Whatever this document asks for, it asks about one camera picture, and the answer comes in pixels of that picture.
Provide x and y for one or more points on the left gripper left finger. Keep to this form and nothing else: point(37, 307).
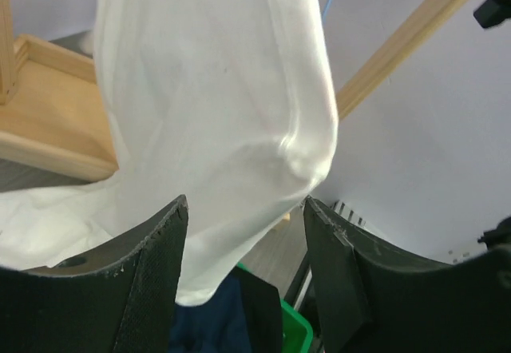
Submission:
point(117, 297)

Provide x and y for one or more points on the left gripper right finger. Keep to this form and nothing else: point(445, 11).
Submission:
point(373, 296)

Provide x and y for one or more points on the navy blue t-shirt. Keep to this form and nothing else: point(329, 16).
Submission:
point(216, 326)

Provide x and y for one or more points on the white t-shirt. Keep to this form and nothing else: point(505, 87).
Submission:
point(228, 102)

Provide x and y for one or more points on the black flower print t-shirt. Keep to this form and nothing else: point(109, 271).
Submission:
point(263, 313)

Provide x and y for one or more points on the green plastic tray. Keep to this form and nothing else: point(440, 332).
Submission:
point(297, 332)

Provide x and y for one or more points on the wooden clothes rack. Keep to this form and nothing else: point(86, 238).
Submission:
point(54, 117)

